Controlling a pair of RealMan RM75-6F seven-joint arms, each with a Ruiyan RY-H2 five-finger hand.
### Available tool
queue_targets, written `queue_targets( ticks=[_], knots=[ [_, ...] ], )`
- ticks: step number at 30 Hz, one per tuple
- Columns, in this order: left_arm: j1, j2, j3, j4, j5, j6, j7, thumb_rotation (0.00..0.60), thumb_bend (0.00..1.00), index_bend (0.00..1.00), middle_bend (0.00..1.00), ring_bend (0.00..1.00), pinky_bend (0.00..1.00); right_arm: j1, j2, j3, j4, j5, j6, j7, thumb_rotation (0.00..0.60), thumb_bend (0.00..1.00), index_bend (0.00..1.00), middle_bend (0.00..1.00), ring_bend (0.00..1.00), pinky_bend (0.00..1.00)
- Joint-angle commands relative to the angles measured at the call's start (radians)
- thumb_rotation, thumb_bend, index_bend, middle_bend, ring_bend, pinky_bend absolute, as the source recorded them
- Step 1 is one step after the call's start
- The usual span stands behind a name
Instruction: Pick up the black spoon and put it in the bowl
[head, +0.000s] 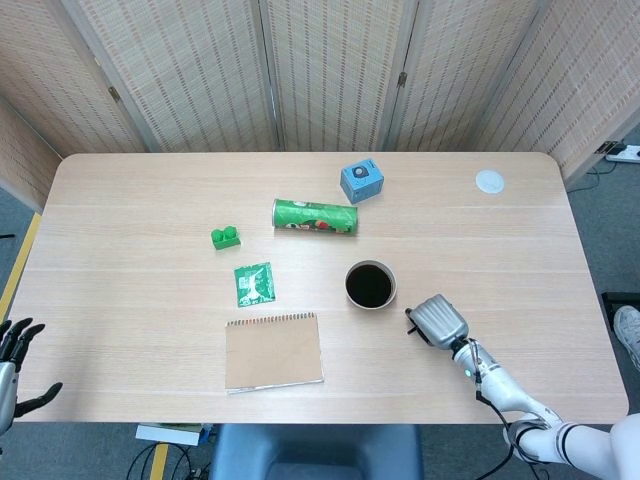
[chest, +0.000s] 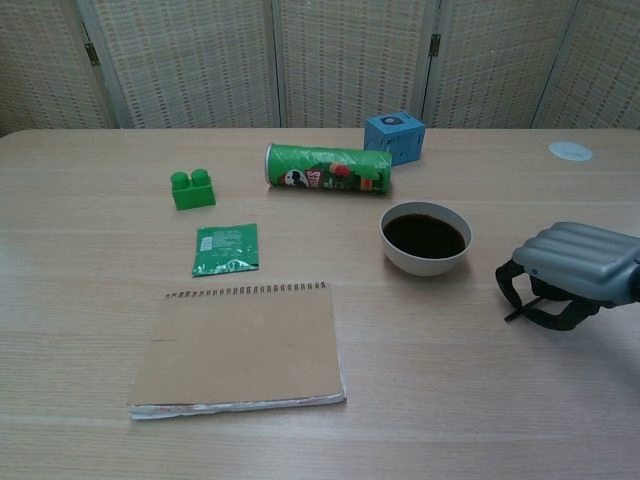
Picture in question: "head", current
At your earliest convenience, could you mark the green toy building brick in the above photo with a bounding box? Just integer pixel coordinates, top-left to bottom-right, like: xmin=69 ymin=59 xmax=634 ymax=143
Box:
xmin=209 ymin=225 xmax=242 ymax=252

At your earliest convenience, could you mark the woven folding screen panel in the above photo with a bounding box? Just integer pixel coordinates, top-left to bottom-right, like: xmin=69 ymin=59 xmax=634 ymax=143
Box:
xmin=0 ymin=0 xmax=154 ymax=156
xmin=382 ymin=0 xmax=556 ymax=153
xmin=257 ymin=0 xmax=419 ymax=153
xmin=59 ymin=0 xmax=286 ymax=154
xmin=474 ymin=0 xmax=640 ymax=186
xmin=0 ymin=97 xmax=64 ymax=214

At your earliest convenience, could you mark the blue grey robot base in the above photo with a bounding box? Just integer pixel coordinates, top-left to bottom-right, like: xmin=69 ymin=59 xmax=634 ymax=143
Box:
xmin=208 ymin=423 xmax=424 ymax=480

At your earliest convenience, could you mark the brown spiral notebook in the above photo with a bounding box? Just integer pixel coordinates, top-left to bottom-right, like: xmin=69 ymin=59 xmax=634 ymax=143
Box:
xmin=224 ymin=311 xmax=325 ymax=396

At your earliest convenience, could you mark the black stand base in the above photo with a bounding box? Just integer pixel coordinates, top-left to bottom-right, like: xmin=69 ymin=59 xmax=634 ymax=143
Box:
xmin=599 ymin=291 xmax=640 ymax=314

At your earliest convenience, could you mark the blue cube box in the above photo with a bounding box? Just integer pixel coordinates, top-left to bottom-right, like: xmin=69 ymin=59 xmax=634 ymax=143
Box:
xmin=340 ymin=157 xmax=385 ymax=205

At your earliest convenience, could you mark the white sneaker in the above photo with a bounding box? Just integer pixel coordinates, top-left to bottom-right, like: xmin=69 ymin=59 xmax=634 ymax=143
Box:
xmin=613 ymin=304 xmax=640 ymax=369

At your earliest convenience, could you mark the green Pringles can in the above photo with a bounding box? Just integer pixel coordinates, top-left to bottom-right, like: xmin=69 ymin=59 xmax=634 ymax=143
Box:
xmin=271 ymin=198 xmax=360 ymax=237

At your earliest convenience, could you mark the white power strip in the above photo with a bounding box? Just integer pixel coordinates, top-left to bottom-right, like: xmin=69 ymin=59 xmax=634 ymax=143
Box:
xmin=604 ymin=143 xmax=640 ymax=165

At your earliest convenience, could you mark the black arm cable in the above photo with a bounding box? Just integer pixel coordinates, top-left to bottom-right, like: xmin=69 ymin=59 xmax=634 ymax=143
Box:
xmin=469 ymin=339 xmax=551 ymax=464

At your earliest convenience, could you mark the green foil sachet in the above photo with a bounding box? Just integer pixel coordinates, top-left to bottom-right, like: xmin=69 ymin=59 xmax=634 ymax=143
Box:
xmin=233 ymin=261 xmax=278 ymax=308

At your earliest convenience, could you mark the white bowl with dark liquid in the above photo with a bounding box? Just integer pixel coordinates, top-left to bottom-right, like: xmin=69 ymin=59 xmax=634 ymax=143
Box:
xmin=343 ymin=259 xmax=399 ymax=312

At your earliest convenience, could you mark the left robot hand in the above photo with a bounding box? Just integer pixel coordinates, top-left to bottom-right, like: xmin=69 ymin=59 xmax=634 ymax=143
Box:
xmin=0 ymin=317 xmax=64 ymax=436

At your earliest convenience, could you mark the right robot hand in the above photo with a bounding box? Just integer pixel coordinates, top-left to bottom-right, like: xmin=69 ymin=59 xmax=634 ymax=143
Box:
xmin=404 ymin=293 xmax=471 ymax=350

